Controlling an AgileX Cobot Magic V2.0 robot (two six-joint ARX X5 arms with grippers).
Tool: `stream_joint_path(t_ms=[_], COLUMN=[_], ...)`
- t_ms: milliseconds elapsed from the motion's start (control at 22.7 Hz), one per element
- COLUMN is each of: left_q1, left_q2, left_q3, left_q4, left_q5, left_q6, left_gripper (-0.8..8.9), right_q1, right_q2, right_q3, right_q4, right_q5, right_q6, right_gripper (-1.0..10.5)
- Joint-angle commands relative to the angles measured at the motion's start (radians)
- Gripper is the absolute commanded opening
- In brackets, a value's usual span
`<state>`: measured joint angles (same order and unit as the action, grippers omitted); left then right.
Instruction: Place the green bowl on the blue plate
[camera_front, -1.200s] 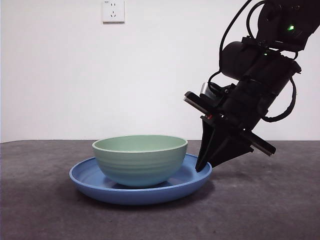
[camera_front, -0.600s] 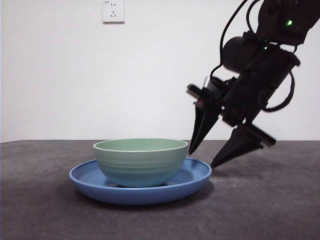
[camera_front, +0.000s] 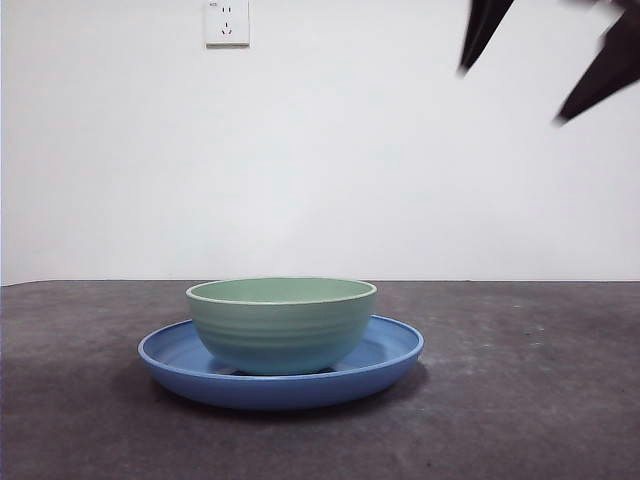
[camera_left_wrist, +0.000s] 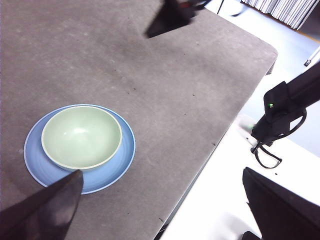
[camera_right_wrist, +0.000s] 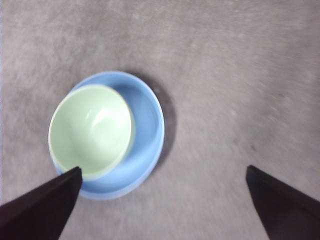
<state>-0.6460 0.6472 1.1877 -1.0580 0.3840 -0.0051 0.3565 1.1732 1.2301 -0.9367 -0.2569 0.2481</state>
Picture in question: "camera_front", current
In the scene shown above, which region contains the white wall power outlet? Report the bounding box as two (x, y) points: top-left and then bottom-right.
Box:
(204, 0), (251, 50)

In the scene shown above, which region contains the blue plate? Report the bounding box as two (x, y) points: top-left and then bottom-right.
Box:
(137, 314), (426, 412)

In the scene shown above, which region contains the green bowl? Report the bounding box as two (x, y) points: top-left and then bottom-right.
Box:
(185, 276), (378, 376)

